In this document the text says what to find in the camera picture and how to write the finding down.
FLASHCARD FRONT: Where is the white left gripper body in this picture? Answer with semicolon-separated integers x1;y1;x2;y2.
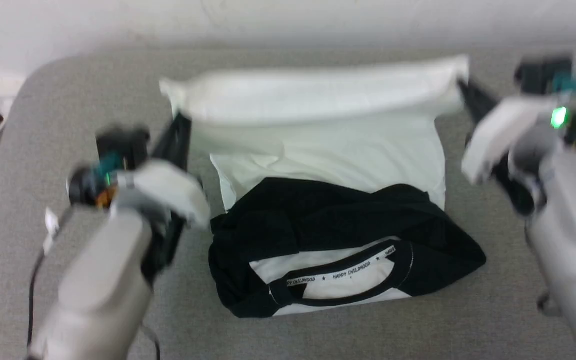
114;159;212;231

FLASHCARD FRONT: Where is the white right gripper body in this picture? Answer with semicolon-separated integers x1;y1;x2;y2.
462;96;563;186

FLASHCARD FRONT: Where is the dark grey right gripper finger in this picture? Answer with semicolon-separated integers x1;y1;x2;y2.
460;79;501;117
459;82;489;132

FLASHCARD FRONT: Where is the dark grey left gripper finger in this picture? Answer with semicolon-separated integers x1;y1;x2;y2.
172;113;193;173
152;118;183;163

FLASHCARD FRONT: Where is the white power strip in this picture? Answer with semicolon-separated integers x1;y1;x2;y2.
0;74;25;102

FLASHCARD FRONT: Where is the grey fabric sofa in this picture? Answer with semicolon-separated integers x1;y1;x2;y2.
0;47;576;360

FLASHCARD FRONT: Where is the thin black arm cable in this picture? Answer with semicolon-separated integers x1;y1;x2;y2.
26;207;71;351

